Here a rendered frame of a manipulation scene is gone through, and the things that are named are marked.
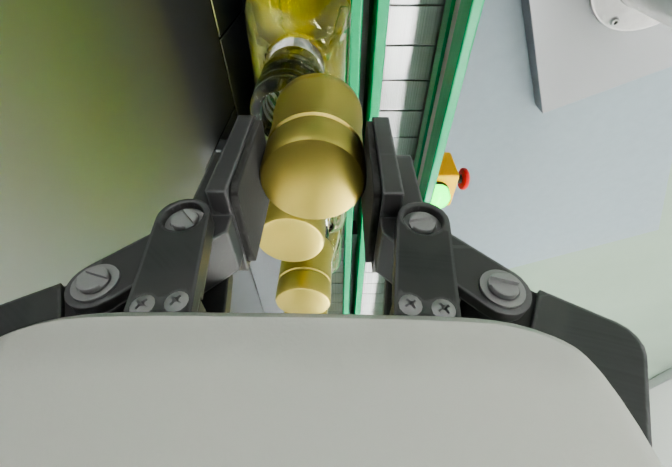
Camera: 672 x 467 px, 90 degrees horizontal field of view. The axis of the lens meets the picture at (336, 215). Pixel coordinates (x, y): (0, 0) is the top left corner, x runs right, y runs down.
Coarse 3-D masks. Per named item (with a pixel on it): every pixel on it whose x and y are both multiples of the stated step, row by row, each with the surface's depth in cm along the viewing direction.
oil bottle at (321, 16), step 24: (264, 0) 17; (288, 0) 17; (312, 0) 17; (336, 0) 17; (264, 24) 16; (288, 24) 16; (312, 24) 16; (336, 24) 17; (264, 48) 17; (336, 48) 17; (336, 72) 18
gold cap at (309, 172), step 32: (288, 96) 12; (320, 96) 11; (352, 96) 13; (288, 128) 10; (320, 128) 10; (352, 128) 11; (288, 160) 10; (320, 160) 10; (352, 160) 10; (288, 192) 11; (320, 192) 11; (352, 192) 11
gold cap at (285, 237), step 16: (272, 208) 16; (272, 224) 16; (288, 224) 16; (304, 224) 16; (320, 224) 16; (272, 240) 16; (288, 240) 16; (304, 240) 16; (320, 240) 16; (272, 256) 17; (288, 256) 17; (304, 256) 17
